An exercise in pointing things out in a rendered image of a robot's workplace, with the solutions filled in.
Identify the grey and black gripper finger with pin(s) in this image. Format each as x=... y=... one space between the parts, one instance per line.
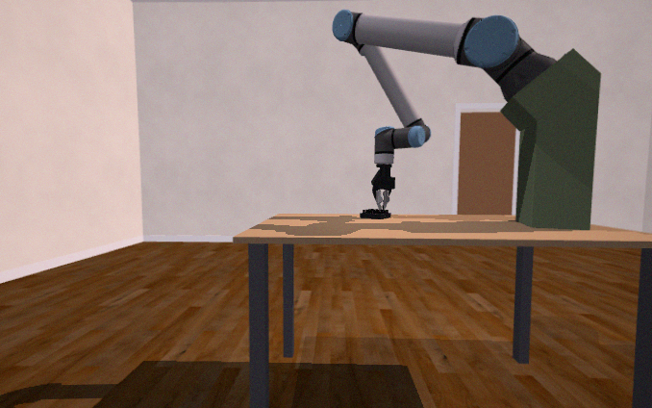
x=386 y=194
x=377 y=195

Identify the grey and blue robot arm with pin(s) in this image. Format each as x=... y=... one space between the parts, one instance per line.
x=487 y=42

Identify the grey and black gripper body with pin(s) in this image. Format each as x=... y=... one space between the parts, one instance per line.
x=385 y=182

